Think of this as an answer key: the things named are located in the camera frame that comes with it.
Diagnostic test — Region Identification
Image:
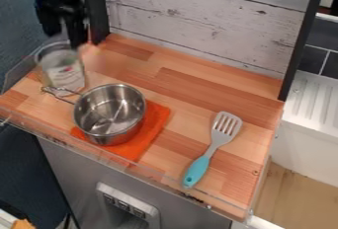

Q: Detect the silver can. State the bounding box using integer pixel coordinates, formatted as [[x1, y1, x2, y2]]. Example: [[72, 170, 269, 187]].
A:
[[34, 39, 89, 93]]

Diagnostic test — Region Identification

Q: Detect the black frame post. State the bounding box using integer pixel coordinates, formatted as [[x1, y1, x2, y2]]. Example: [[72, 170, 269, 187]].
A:
[[276, 0, 330, 103], [83, 0, 113, 46]]

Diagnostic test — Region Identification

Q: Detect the orange cloth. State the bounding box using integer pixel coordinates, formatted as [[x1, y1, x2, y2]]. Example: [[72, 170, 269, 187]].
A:
[[69, 99, 172, 163]]

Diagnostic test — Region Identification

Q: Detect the silver pot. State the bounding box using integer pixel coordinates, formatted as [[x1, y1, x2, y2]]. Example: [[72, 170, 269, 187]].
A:
[[40, 82, 148, 147]]

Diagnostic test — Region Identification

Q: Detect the grey spatula with blue handle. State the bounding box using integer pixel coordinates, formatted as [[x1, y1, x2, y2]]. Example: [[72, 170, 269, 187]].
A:
[[181, 111, 245, 190]]

